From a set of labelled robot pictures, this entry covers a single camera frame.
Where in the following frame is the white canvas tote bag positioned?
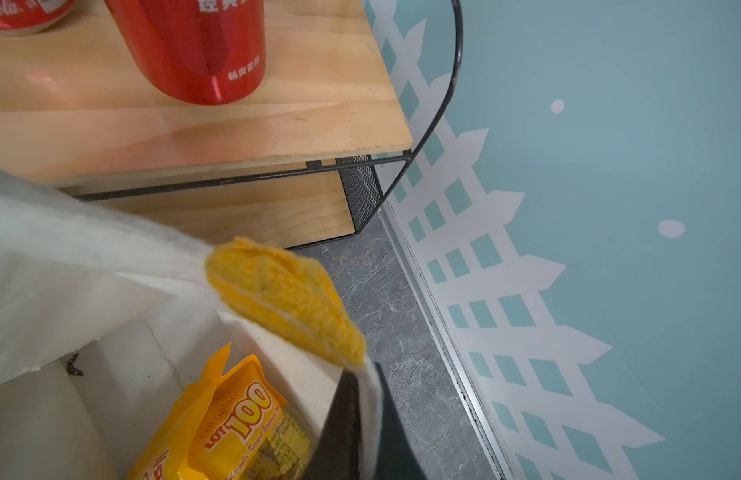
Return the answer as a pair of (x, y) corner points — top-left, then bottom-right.
(0, 164), (384, 480)

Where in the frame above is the left red cola can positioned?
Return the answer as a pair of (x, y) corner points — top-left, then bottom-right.
(0, 0), (76, 35)

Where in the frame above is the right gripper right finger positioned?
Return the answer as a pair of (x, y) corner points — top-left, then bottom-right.
(374, 363), (426, 480)

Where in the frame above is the yellow snack bag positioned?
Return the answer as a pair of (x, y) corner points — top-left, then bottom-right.
(128, 345), (312, 479)

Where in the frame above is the right red cola can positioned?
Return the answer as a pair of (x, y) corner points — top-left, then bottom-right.
(106, 0), (266, 105)

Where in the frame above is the red cola can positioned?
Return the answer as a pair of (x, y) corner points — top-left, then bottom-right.
(0, 0), (76, 35)
(106, 0), (266, 105)

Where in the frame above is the black wire wooden shelf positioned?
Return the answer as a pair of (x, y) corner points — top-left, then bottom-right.
(0, 1), (454, 247)

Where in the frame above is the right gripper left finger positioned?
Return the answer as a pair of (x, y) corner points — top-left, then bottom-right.
(300, 371), (362, 480)

